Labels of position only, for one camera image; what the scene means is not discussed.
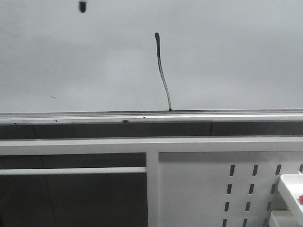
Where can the white black-tip whiteboard marker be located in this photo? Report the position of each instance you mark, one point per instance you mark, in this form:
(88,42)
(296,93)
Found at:
(82,6)

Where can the large whiteboard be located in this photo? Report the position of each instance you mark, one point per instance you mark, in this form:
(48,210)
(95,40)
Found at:
(196,59)

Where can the white upper storage tray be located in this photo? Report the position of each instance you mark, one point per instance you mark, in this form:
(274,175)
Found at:
(291,188)

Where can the white storage tray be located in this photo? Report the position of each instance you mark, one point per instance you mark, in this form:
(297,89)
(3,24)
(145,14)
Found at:
(281,218)
(291,188)

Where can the white lower storage tray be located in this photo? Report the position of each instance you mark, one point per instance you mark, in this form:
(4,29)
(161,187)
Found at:
(281,218)

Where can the red-capped marker in tray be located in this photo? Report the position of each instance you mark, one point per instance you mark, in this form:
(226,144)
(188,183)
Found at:
(301,199)

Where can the white whiteboard stand frame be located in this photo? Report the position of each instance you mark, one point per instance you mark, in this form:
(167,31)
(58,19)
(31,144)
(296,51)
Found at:
(145,182)

